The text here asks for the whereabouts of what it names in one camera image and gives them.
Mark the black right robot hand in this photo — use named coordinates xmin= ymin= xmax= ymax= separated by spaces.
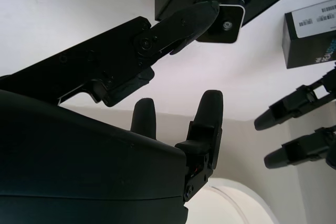
xmin=0 ymin=0 xmax=224 ymax=224

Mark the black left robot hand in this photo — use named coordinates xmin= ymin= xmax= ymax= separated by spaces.
xmin=253 ymin=60 xmax=336 ymax=170

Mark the black box lid with label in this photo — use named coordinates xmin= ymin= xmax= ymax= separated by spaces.
xmin=281 ymin=0 xmax=336 ymax=70

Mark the small silver cube camera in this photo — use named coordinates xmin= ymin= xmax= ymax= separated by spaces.
xmin=195 ymin=0 xmax=248 ymax=45

